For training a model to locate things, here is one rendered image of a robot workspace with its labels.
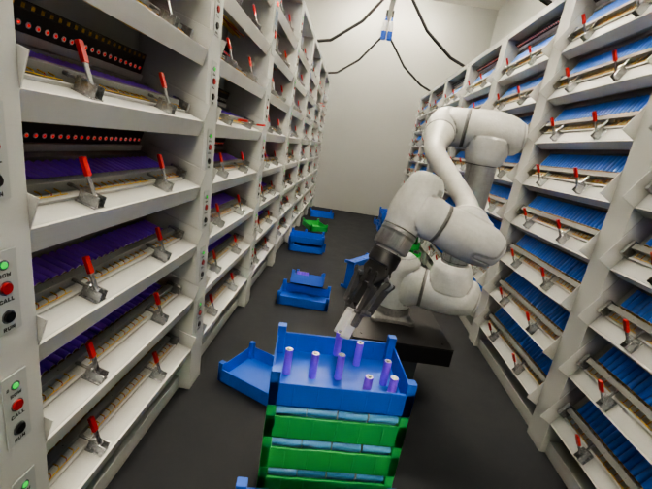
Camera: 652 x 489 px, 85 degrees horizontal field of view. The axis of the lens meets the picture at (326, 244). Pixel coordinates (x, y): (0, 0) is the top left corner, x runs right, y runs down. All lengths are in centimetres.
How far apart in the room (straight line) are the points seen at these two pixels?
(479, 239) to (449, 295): 57
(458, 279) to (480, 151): 46
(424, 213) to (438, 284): 60
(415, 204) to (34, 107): 70
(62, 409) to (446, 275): 117
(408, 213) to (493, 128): 58
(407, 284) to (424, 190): 63
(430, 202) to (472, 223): 11
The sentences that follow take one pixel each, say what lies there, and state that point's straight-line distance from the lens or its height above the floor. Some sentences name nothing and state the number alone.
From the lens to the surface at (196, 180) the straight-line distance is 118.
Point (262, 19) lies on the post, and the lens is 191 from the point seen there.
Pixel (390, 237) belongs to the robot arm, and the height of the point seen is 74.
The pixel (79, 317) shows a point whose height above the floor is 55.
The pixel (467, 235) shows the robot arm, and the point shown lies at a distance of 88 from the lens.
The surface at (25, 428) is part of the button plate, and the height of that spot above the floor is 42.
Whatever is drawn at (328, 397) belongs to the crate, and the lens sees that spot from 79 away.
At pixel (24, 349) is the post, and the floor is 56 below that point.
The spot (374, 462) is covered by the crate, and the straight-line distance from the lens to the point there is 92.
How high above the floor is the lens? 92
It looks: 15 degrees down
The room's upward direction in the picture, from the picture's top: 9 degrees clockwise
